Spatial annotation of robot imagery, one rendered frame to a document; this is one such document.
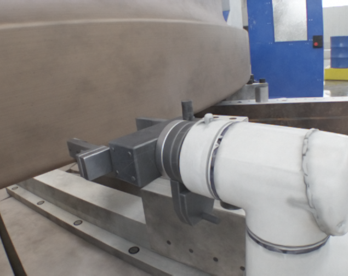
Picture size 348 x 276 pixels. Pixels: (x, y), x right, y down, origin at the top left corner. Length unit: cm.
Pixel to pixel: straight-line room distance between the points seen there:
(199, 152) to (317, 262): 15
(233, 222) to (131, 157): 39
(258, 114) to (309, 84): 318
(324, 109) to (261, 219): 157
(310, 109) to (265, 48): 329
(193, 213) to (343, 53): 817
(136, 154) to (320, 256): 21
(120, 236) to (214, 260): 50
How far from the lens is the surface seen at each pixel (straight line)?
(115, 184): 108
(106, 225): 118
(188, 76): 77
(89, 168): 33
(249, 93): 267
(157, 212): 78
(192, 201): 33
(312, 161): 22
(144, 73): 64
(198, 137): 28
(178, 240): 78
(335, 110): 182
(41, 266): 121
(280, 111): 174
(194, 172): 28
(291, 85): 491
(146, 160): 31
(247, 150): 24
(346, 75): 839
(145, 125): 47
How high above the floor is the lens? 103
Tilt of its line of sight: 17 degrees down
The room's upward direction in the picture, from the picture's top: 6 degrees counter-clockwise
